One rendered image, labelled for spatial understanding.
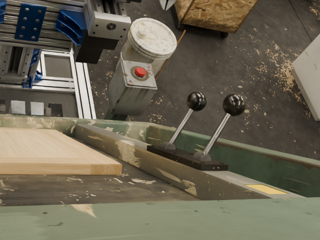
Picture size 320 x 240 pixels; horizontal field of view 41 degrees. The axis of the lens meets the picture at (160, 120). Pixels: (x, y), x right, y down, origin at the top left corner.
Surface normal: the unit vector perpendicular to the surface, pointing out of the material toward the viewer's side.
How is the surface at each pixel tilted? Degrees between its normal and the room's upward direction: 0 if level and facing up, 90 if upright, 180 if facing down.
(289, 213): 51
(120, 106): 90
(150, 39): 0
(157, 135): 90
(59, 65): 0
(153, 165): 90
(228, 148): 90
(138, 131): 39
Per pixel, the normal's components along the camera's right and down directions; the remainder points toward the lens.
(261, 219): 0.09, -0.99
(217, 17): 0.18, 0.83
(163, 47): 0.39, -0.56
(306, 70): -0.89, -0.04
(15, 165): 0.43, 0.08
